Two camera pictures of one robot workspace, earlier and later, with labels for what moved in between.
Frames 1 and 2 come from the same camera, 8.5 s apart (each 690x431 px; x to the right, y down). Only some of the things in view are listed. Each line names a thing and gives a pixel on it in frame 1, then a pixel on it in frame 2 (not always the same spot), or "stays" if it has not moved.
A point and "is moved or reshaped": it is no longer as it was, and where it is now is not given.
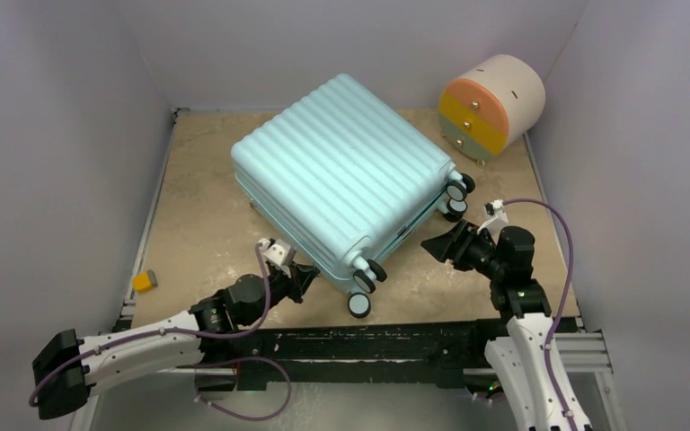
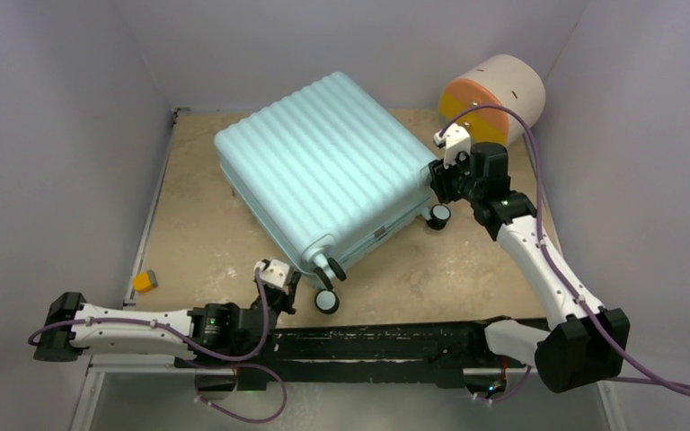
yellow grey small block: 144,281 stays
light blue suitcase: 346,180 is moved or reshaped
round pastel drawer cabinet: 482,109 stays
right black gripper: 455,245 to 442,177
